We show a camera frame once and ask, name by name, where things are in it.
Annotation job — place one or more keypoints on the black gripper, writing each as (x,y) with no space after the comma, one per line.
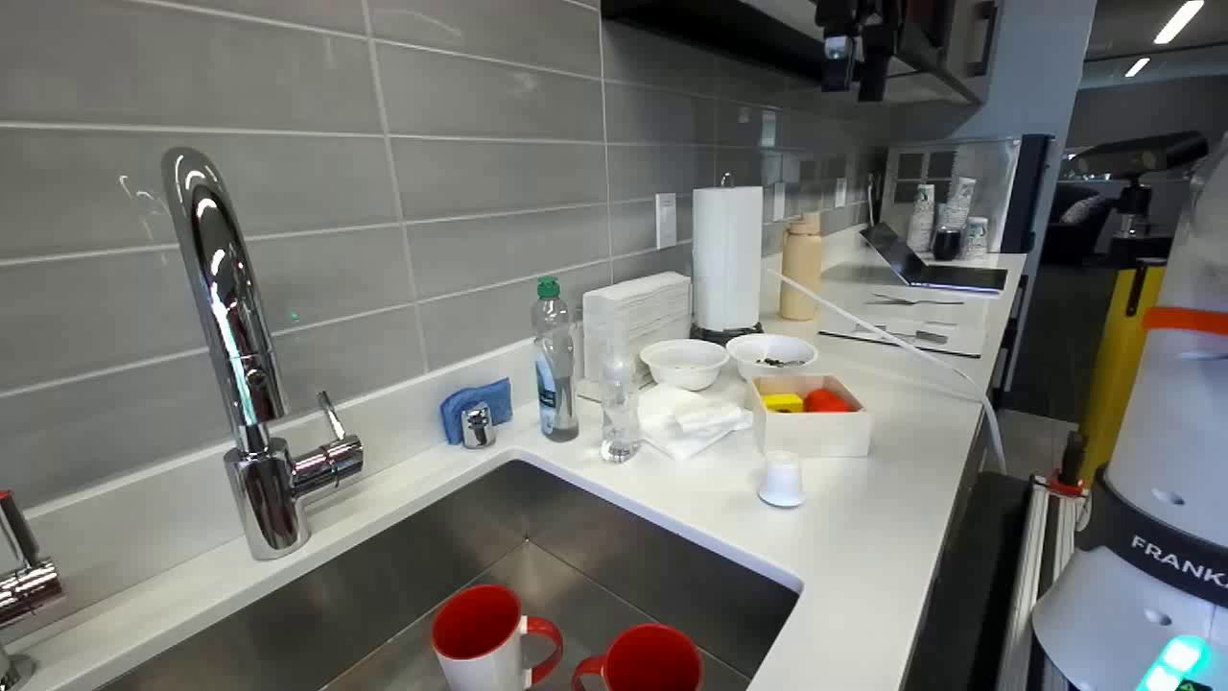
(856,14)

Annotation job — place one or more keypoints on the white cup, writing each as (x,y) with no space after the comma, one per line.
(779,485)

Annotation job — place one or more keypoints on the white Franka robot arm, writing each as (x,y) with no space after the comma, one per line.
(1177,423)

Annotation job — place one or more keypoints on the light wooden box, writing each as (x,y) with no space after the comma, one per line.
(817,435)

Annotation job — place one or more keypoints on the white mug red inside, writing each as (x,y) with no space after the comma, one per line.
(647,663)
(482,656)

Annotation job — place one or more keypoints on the dark upper cabinet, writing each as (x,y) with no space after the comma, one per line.
(716,24)

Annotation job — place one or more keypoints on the white plastic bottle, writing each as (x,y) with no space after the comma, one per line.
(924,216)
(961,199)

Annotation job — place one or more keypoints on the small black cup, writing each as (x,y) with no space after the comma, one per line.
(948,242)

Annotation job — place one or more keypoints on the beige bottle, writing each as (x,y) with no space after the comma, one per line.
(803,269)

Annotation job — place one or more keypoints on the white paper towel roll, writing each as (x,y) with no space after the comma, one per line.
(727,256)

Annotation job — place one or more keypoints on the black laptop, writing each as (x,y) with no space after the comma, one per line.
(954,272)

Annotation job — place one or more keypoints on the large white bowl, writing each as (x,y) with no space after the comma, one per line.
(773,350)

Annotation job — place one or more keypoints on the red toy tomato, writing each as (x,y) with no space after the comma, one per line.
(831,402)

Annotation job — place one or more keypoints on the white napkin stack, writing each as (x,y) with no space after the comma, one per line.
(636,318)

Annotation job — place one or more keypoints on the yellow toy block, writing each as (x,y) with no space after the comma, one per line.
(784,402)

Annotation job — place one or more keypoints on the small white bowl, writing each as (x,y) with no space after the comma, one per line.
(684,367)

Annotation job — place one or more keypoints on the white crumpled cloth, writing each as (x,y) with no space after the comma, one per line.
(692,420)

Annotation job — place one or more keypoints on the clear drinking glass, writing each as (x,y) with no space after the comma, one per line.
(619,416)

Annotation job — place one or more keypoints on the green capped water bottle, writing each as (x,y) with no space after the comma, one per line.
(554,368)

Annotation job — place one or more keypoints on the dark base cabinet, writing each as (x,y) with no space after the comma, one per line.
(961,577)

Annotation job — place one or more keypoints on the small chrome stopper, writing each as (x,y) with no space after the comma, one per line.
(478,423)

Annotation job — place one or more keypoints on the blue sponge holder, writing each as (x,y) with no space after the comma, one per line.
(454,409)

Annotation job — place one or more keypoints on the stainless steel sink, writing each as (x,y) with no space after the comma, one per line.
(576,550)

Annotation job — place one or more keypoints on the tall chrome faucet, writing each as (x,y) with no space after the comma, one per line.
(231,333)

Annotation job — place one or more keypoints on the small chrome tap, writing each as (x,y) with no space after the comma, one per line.
(23,580)

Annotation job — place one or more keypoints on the white wall outlet plate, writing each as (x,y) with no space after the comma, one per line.
(666,219)

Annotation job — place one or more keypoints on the yellow post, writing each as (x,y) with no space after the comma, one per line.
(1118,368)

